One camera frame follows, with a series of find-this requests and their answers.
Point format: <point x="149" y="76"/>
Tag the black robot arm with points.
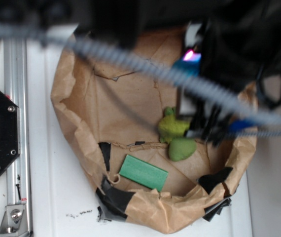
<point x="235" y="83"/>

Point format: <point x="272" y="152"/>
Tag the brown paper bag bin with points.
<point x="107" y="113"/>

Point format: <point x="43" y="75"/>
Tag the green plush toy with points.
<point x="171" y="131"/>

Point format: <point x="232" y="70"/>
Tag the green rectangular sponge block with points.
<point x="143" y="173"/>

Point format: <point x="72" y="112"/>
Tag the white tray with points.
<point x="63" y="202"/>

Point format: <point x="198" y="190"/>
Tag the aluminium extrusion rail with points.
<point x="15" y="86"/>

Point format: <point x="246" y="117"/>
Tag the metal corner bracket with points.
<point x="15" y="222"/>

